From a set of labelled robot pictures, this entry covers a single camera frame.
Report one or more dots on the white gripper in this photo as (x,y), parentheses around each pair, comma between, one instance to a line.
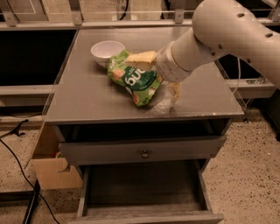
(164,66)

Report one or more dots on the green rice chip bag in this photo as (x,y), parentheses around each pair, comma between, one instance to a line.
(142,85)

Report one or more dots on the white ceramic bowl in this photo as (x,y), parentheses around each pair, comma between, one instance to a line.
(104,50)

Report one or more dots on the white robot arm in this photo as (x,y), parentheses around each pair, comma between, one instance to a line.
(219,27)

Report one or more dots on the round metal drawer knob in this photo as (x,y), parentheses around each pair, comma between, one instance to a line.
(145,154)

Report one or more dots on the grey wooden drawer cabinet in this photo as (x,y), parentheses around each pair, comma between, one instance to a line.
(87,106)

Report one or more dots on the grey top drawer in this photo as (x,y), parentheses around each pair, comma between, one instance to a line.
(130,151)

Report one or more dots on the grey open middle drawer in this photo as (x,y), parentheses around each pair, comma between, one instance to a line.
(170,192)

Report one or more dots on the cardboard box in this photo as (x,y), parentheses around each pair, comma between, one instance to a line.
(51,168)

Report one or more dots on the black bar on floor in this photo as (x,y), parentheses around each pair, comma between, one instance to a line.
(33,201)

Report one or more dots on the metal rail frame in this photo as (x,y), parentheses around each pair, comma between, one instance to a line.
(83,14)

